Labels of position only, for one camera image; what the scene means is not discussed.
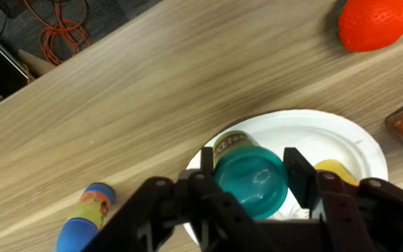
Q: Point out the orange lid dough tub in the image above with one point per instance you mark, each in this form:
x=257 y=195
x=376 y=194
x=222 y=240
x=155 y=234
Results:
x=336 y=170

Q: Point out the white paper plate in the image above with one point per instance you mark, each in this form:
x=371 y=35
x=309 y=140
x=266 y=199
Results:
x=313 y=135

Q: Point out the teal lid dough tub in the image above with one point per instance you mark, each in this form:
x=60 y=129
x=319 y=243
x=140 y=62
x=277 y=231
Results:
x=252 y=180

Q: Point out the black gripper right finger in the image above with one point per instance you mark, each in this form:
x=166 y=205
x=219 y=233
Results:
x=301 y=180

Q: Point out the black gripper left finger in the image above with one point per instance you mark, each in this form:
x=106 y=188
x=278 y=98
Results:
x=207 y=163

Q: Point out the blue toy bottle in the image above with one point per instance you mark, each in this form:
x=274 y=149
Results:
x=82 y=222

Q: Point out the tan paper cone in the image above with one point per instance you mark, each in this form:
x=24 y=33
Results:
x=35 y=63

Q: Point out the red ball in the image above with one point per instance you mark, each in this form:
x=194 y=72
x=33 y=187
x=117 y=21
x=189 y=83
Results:
x=376 y=23

